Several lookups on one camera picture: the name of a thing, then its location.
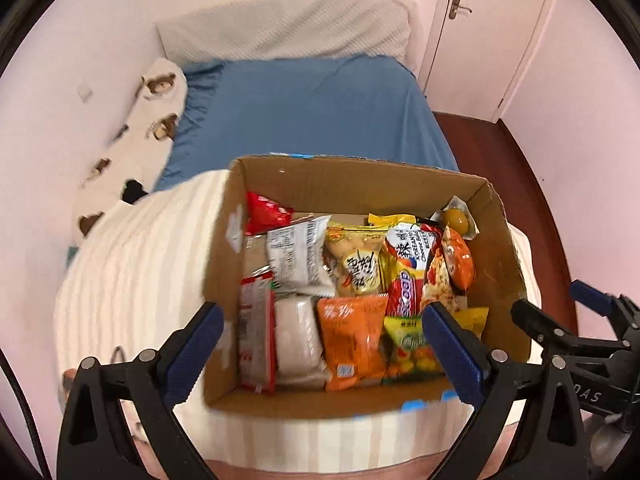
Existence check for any yellow green snack packet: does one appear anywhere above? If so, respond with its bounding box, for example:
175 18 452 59
382 310 451 383

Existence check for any blue bedsheet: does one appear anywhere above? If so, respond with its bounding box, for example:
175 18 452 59
152 55 461 193

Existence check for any clear pastry packet yellow label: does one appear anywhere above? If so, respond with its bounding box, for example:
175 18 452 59
322 222 388 298

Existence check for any plain white snack packet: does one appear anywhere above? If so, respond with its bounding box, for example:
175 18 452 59
274 295 331 391

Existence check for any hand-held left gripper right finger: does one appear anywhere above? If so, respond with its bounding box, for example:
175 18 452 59
422 301 591 480

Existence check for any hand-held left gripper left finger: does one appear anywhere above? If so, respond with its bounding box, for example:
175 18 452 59
57 301 225 480

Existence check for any brown cardboard box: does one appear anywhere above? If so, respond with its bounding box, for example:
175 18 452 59
202 152 533 421

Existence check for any clear braised egg packet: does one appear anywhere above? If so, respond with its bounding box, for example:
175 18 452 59
430 196 480 238

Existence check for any white striped blanket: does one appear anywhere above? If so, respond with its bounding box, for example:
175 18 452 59
52 169 543 473

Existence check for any white door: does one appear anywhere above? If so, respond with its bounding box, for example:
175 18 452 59
425 0 557 123

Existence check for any black cable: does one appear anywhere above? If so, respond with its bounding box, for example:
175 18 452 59
0 350 51 480

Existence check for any orange bowl-print snack packet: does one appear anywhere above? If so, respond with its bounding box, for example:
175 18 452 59
440 225 476 293

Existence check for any plain orange snack packet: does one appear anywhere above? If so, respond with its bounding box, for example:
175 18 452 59
316 295 391 393

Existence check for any small red snack packet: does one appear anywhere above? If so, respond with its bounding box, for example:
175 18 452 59
244 191 295 236

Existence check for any white bear-print pillow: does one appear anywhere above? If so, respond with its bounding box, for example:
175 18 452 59
75 57 190 238

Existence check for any yellow red instant noodle packet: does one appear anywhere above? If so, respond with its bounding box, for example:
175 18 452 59
380 222 466 318

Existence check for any grey textured pillow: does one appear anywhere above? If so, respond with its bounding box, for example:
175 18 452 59
156 0 418 63

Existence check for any person's right forearm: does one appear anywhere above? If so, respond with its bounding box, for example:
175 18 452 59
585 410 640 472

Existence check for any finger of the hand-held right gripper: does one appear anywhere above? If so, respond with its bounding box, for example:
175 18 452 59
511 299 581 361
569 280 640 341

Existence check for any red white long snack packet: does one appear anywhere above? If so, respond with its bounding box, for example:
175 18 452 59
237 272 278 395

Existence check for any white grey printed snack packet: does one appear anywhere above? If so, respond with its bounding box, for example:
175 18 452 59
264 215 337 298

